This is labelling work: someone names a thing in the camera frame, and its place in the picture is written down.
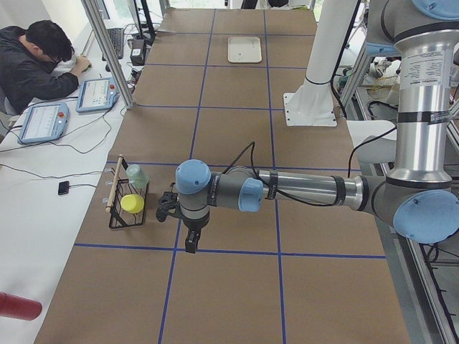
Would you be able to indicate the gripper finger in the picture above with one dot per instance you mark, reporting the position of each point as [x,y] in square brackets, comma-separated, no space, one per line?
[189,242]
[194,241]

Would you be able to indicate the far blue teach pendant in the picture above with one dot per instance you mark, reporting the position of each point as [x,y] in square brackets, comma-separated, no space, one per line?
[96,95]

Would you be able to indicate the black keyboard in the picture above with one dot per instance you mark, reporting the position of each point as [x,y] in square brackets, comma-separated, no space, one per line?
[116,36]

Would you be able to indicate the yellow cup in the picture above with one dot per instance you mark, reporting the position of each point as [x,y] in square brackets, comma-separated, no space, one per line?
[132,203]

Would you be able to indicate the seated man in black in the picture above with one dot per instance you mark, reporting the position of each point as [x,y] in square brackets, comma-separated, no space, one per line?
[29,57]

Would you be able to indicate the aluminium frame post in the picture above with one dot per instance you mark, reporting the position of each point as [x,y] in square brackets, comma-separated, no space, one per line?
[106,47]

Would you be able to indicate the small black puck device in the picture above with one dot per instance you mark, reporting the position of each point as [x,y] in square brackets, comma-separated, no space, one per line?
[63,188]

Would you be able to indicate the red thermos bottle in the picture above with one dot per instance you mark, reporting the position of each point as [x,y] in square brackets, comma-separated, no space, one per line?
[21,308]

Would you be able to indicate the blue teach pendant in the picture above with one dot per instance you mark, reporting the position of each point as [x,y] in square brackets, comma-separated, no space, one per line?
[96,95]
[44,123]

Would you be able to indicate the pale green cup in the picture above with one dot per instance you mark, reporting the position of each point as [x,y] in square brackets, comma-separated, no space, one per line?
[137,176]

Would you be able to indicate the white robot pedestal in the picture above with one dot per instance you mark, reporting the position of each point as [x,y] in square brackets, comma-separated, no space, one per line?
[312,103]

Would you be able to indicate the cream rabbit tray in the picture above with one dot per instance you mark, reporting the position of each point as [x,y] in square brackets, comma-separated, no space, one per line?
[244,50]

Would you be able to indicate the black wire cup rack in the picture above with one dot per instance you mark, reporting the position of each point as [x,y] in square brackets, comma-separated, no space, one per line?
[120,219]

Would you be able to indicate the near blue teach pendant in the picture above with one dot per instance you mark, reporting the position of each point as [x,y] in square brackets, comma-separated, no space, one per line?
[44,123]

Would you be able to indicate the black power box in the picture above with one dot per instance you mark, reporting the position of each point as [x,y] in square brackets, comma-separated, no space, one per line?
[138,52]

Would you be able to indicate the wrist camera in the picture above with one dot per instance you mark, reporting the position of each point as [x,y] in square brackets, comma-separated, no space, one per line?
[168,204]

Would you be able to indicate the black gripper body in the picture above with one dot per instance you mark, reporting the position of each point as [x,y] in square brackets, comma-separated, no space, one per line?
[193,224]

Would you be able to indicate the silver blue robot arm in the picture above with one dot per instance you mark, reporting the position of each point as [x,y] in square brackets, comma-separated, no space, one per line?
[414,197]

